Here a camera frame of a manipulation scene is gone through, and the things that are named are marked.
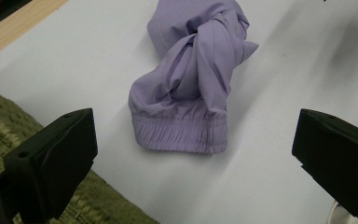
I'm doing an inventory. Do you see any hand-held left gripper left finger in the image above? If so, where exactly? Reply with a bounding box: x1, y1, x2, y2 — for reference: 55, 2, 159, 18
2, 107, 99, 224

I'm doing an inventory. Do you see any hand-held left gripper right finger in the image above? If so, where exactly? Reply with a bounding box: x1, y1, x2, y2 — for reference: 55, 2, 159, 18
291, 108, 358, 224

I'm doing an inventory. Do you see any green woven basket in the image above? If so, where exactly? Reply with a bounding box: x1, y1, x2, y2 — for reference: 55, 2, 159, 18
0, 83, 160, 224

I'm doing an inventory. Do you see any purple knotted garment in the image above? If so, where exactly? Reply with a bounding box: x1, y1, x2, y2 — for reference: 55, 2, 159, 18
128, 0, 260, 156

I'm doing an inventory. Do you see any white table sheet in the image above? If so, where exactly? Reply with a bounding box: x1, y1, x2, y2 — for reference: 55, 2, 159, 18
0, 0, 358, 224

